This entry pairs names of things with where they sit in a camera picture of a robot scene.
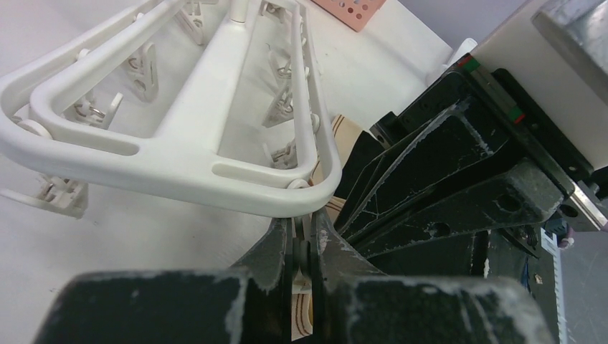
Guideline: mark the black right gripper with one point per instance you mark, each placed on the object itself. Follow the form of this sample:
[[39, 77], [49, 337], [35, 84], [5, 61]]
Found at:
[[476, 133]]

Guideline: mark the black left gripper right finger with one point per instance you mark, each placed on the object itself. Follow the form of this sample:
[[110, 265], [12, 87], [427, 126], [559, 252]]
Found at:
[[335, 268]]

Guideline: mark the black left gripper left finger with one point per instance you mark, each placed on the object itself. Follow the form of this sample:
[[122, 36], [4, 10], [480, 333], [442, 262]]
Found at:
[[267, 299]]

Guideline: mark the black underwear beige waistband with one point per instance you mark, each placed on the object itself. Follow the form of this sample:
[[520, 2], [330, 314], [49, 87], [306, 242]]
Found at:
[[449, 257]]

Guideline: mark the pink basket with underwear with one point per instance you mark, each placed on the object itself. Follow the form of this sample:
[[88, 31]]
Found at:
[[355, 14]]

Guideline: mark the metal drying rack stand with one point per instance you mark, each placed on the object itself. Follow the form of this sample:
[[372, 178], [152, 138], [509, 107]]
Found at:
[[465, 47]]

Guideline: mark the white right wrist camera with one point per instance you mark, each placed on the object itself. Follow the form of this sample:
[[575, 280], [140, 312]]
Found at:
[[557, 50]]

